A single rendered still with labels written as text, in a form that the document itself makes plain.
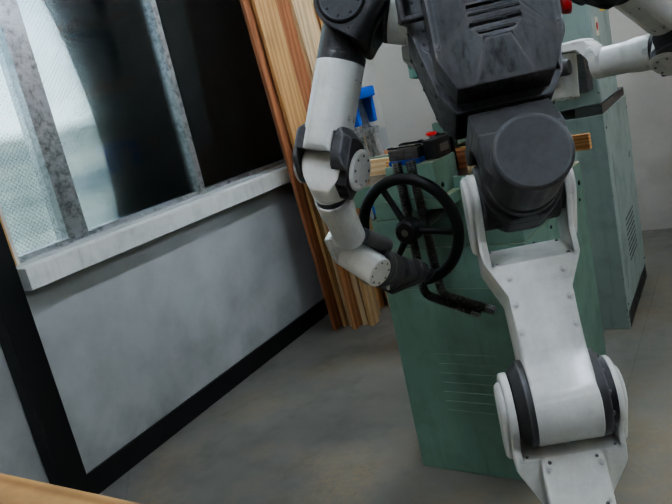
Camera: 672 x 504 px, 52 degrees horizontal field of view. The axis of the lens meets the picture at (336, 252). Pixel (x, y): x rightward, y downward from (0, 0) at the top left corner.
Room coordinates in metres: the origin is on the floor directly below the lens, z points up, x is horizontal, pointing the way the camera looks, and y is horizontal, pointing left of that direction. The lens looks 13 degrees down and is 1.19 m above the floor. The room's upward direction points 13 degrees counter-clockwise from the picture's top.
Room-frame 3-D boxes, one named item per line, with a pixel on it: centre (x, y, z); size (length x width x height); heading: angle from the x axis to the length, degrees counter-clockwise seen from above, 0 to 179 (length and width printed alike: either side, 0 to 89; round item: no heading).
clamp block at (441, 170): (1.80, -0.27, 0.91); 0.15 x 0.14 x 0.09; 53
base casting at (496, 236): (2.04, -0.47, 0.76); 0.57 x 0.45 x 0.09; 143
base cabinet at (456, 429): (2.04, -0.46, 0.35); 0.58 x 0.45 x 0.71; 143
